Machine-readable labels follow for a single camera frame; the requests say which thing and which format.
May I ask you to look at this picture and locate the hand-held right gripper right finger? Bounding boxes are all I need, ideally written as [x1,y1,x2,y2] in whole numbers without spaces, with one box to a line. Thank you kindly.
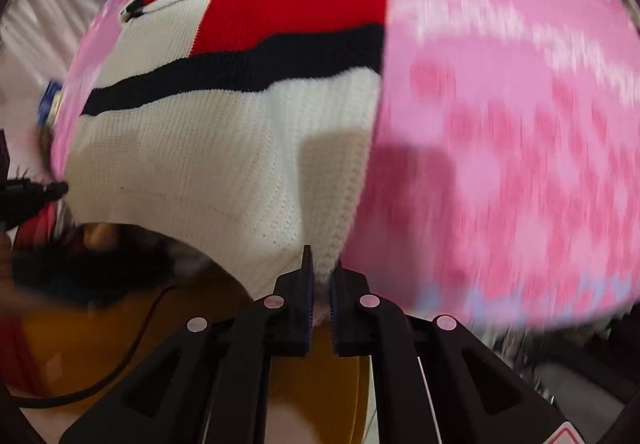
[330,260,568,444]

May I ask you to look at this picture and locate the yellow wooden stool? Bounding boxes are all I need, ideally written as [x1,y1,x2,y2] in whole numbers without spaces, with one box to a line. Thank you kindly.
[20,269,373,444]

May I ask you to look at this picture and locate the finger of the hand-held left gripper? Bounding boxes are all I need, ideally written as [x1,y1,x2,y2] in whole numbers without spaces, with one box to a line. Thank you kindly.
[0,176,70,232]

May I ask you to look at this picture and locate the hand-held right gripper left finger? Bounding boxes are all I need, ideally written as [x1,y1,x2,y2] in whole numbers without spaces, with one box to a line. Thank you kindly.
[60,245,316,444]

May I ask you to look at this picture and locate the pink patterned blanket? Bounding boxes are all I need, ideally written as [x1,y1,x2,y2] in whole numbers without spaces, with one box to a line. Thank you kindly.
[50,0,640,330]

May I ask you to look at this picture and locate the white red navy knit sweater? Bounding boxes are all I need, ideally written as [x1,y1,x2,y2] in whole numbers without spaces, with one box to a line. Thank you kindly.
[65,0,388,306]

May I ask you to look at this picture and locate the black cable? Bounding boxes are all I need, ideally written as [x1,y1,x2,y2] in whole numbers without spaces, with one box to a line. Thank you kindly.
[9,284,176,410]

